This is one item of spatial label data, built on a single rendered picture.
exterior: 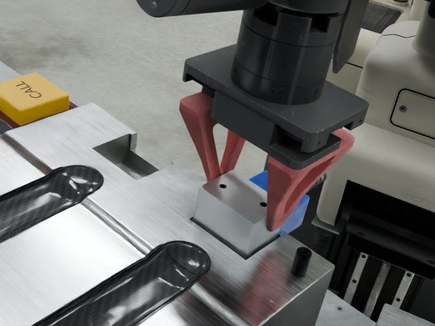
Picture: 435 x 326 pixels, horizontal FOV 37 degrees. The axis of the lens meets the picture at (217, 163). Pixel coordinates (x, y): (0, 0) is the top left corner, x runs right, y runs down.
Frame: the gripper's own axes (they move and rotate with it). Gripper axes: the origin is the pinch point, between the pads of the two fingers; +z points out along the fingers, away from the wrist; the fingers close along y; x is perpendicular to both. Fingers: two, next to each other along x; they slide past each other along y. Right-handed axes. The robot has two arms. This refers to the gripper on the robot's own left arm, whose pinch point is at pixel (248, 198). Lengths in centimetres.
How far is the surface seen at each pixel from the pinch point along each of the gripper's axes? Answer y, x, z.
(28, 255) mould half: -6.8, -13.1, 2.9
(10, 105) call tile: -30.2, 1.0, 7.9
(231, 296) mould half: 4.2, -6.1, 2.2
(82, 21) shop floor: -195, 144, 90
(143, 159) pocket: -11.4, 1.2, 3.7
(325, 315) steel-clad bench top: 5.9, 6.1, 11.0
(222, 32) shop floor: -155, 193, 89
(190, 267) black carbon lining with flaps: 0.6, -5.9, 2.6
